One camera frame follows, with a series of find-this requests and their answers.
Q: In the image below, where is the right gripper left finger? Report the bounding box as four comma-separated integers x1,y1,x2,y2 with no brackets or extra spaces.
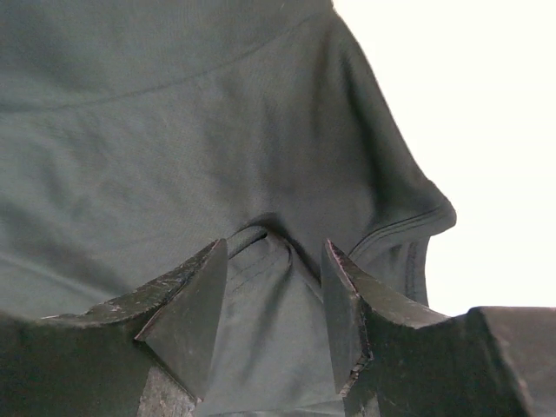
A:
1,240,228,416

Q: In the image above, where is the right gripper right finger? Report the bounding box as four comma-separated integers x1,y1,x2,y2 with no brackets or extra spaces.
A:
321,242,555,416

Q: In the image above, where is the black t-shirt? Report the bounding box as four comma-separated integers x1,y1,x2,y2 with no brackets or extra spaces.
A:
1,1,455,416

